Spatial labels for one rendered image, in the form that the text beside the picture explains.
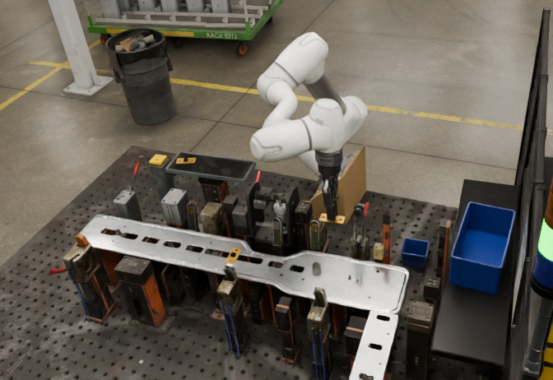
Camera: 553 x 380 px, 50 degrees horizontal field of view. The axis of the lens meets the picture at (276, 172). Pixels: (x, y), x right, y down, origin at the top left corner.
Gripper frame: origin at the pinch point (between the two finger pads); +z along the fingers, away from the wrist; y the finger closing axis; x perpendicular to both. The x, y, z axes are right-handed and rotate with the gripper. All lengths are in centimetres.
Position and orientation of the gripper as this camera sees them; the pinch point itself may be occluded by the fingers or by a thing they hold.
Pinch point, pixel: (332, 209)
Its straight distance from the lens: 203.5
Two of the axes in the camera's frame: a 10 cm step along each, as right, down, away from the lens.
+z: 0.9, 8.1, 5.8
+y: -3.2, 5.8, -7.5
